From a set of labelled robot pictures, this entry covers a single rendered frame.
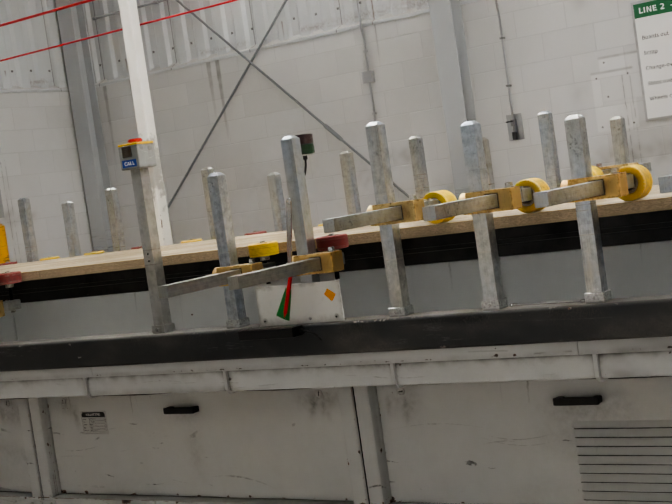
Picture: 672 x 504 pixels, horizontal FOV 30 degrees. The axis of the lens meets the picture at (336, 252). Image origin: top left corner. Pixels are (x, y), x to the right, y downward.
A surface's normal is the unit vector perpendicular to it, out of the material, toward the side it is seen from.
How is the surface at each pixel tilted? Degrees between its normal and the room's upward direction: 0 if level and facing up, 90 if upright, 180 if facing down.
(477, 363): 90
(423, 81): 90
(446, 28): 90
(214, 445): 90
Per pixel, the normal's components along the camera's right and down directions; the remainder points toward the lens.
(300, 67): -0.55, 0.12
